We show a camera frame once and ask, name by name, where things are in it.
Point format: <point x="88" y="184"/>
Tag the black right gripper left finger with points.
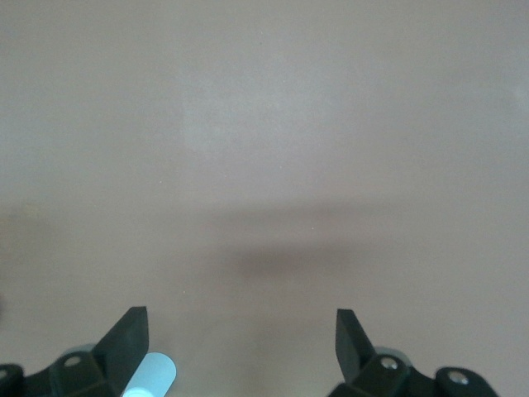
<point x="120" y="351"/>

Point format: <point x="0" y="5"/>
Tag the light blue plastic cup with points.
<point x="155" y="374"/>

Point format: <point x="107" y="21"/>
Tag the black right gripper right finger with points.
<point x="355" y="355"/>

